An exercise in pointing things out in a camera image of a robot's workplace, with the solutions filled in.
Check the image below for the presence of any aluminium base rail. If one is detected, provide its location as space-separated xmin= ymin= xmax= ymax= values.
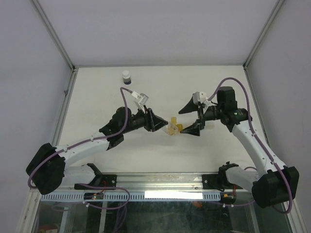
xmin=29 ymin=171 xmax=292 ymax=193

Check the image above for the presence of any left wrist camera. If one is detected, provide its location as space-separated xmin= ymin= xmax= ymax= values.
xmin=131 ymin=91 xmax=149 ymax=111

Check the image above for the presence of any clear orange pill bottle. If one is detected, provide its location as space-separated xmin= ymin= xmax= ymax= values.
xmin=162 ymin=122 xmax=179 ymax=135

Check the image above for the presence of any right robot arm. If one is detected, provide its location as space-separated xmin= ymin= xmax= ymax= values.
xmin=178 ymin=86 xmax=299 ymax=208

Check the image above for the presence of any right black mount plate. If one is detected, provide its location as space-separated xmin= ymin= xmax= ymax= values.
xmin=201 ymin=173 xmax=242 ymax=192

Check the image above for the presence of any left black mount plate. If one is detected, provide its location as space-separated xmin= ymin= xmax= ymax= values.
xmin=74 ymin=174 xmax=117 ymax=190

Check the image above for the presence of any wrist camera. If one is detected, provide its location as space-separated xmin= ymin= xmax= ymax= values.
xmin=192 ymin=92 xmax=212 ymax=111
xmin=131 ymin=91 xmax=149 ymax=111

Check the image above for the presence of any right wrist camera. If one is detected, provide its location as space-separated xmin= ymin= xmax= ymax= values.
xmin=192 ymin=92 xmax=212 ymax=111

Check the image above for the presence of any white cap pill bottle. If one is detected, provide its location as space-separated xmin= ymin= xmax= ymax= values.
xmin=122 ymin=70 xmax=132 ymax=85

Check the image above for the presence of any white slotted cable duct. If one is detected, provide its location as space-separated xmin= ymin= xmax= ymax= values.
xmin=41 ymin=191 xmax=221 ymax=202

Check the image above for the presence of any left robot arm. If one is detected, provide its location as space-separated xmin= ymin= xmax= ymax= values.
xmin=26 ymin=107 xmax=168 ymax=195

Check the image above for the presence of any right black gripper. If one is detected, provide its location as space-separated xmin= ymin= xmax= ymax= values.
xmin=178 ymin=96 xmax=224 ymax=136

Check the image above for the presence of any black mount plate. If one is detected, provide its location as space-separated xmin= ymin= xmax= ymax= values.
xmin=201 ymin=173 xmax=242 ymax=192
xmin=74 ymin=174 xmax=117 ymax=190

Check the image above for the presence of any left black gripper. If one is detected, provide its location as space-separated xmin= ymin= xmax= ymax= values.
xmin=121 ymin=105 xmax=168 ymax=134

